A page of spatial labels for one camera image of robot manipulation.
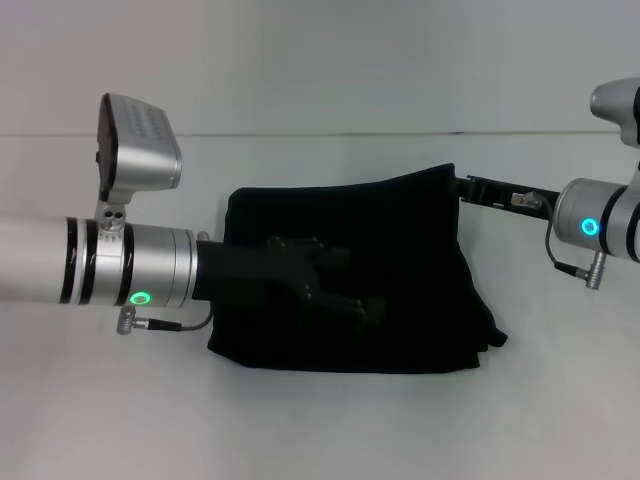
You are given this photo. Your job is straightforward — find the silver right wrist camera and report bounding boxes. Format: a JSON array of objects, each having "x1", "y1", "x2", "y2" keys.
[{"x1": 589, "y1": 76, "x2": 640, "y2": 151}]

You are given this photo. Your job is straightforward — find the black t-shirt with white print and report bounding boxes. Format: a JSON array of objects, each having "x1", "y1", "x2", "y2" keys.
[{"x1": 205, "y1": 162, "x2": 509, "y2": 374}]

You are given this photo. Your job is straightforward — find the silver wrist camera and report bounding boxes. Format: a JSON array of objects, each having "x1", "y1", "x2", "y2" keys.
[
  {"x1": 589, "y1": 76, "x2": 640, "y2": 151},
  {"x1": 93, "y1": 92, "x2": 184, "y2": 222}
]

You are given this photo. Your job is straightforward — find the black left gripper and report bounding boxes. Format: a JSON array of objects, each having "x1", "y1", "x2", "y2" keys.
[{"x1": 195, "y1": 234, "x2": 389, "y2": 329}]

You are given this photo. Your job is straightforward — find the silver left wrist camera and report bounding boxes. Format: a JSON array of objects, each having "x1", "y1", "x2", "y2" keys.
[{"x1": 93, "y1": 92, "x2": 184, "y2": 222}]

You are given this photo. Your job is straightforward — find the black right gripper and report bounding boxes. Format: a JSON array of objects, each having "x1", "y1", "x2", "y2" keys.
[{"x1": 449, "y1": 172, "x2": 564, "y2": 222}]

